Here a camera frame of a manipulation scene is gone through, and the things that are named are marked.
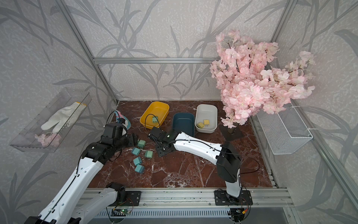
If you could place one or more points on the dark teal storage box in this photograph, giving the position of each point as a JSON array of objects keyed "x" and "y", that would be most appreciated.
[{"x": 184, "y": 122}]

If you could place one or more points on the clear acrylic wall shelf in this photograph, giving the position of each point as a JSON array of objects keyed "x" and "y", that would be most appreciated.
[{"x": 25, "y": 141}]

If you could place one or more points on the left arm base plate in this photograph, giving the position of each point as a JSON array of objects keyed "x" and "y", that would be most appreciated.
[{"x": 128, "y": 197}]

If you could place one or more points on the circuit board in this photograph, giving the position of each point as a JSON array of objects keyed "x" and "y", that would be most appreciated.
[
  {"x": 237, "y": 211},
  {"x": 120, "y": 212}
]

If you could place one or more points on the left circuit board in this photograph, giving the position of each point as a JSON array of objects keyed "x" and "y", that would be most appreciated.
[{"x": 120, "y": 212}]

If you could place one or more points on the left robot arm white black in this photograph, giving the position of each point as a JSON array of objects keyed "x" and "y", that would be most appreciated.
[{"x": 62, "y": 209}]

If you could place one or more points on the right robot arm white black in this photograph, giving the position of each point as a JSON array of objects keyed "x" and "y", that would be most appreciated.
[{"x": 227, "y": 162}]

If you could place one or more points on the pink cherry blossom tree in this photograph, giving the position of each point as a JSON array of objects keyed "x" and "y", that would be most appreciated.
[{"x": 247, "y": 86}]

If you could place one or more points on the white plastic storage box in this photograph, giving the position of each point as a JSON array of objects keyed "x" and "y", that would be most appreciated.
[{"x": 210, "y": 112}]

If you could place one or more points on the right circuit board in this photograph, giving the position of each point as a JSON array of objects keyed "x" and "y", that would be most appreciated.
[{"x": 237, "y": 211}]

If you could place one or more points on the aluminium front rail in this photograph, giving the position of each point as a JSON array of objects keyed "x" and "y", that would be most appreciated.
[{"x": 156, "y": 198}]

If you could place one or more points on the white work glove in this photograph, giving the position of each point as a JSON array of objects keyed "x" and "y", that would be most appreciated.
[{"x": 65, "y": 117}]

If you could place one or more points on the teal plug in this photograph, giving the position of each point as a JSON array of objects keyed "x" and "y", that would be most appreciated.
[
  {"x": 137, "y": 161},
  {"x": 140, "y": 168},
  {"x": 136, "y": 151}
]

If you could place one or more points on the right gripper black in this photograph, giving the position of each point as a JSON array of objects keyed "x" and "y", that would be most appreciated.
[{"x": 159, "y": 154}]

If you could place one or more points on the teal spray bottle pink trigger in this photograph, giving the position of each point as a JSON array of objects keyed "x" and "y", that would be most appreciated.
[{"x": 121, "y": 119}]

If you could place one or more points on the small pink flower sprig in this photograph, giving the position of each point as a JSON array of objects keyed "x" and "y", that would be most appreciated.
[{"x": 48, "y": 139}]

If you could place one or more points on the yellow plastic storage box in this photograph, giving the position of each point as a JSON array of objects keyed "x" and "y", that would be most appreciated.
[{"x": 159, "y": 109}]

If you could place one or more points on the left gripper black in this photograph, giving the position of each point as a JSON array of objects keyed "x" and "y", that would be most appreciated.
[{"x": 133, "y": 139}]

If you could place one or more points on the white wire mesh basket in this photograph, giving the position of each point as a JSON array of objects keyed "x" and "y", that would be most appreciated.
[{"x": 285, "y": 131}]

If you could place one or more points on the teal plug bottom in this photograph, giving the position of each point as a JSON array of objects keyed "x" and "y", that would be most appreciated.
[{"x": 140, "y": 168}]

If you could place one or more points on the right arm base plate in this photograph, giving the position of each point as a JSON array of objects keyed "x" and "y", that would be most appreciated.
[{"x": 222, "y": 198}]

